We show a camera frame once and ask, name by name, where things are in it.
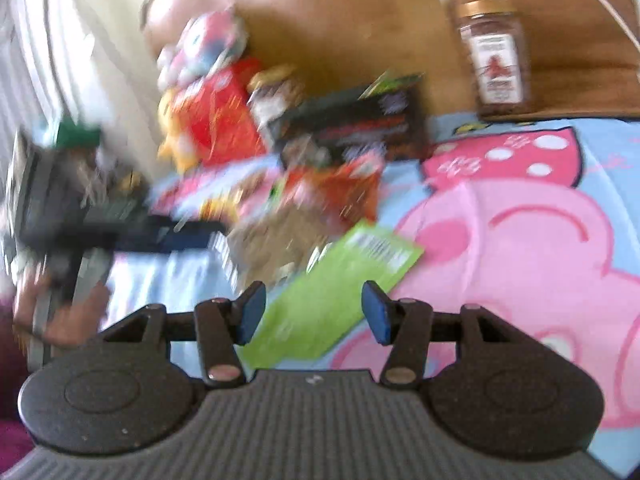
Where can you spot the wooden headboard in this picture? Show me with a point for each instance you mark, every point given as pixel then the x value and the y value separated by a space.
pixel 325 20

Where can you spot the person's left hand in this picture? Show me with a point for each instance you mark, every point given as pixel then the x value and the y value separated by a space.
pixel 75 317

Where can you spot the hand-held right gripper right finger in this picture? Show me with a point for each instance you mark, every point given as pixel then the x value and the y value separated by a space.
pixel 377 315

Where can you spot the green carton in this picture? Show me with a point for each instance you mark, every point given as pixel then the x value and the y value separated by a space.
pixel 75 132

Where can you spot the green snack packet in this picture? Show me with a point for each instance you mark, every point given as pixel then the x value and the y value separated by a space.
pixel 325 300
pixel 392 84

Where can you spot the orange red snack packet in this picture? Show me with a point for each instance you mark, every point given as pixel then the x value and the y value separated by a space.
pixel 345 185

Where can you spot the pink white snack packet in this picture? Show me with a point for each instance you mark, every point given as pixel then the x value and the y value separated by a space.
pixel 200 190

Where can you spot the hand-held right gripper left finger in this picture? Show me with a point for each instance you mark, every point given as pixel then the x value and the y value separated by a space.
pixel 252 312

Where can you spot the brown woven mat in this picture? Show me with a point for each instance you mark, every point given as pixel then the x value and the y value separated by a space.
pixel 575 35

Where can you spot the short nut jar gold lid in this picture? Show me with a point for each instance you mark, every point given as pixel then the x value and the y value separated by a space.
pixel 275 95

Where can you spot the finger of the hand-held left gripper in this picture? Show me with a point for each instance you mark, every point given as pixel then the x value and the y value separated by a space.
pixel 170 235

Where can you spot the tall nut jar white label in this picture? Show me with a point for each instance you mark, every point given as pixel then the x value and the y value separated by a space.
pixel 495 70

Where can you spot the yellow plush duck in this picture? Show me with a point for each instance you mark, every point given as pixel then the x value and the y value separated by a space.
pixel 175 130

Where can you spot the red gift box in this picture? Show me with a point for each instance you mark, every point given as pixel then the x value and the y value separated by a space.
pixel 220 110

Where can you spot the pink blue plush toy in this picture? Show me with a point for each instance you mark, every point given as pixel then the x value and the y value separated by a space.
pixel 205 45

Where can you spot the black cardboard box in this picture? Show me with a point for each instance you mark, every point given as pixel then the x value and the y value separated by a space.
pixel 350 125

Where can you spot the printed cartoon blanket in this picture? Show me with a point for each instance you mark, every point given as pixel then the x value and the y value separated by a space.
pixel 500 260

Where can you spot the brown snack packet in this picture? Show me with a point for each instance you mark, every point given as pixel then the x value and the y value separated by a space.
pixel 270 245

